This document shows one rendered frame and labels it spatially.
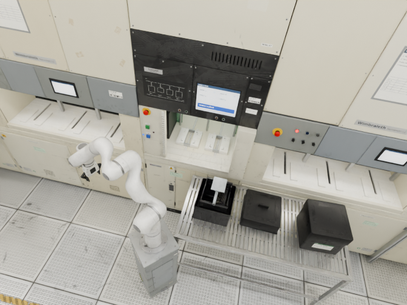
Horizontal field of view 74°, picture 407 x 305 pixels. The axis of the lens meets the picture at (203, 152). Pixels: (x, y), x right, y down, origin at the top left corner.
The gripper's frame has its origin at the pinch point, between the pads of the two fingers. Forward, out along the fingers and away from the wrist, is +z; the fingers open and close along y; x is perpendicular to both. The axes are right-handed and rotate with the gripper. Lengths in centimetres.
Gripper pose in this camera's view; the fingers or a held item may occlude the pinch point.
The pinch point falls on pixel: (93, 176)
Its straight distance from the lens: 215.2
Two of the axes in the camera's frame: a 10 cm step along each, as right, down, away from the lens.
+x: -7.8, -4.9, 3.7
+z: -0.8, 6.8, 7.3
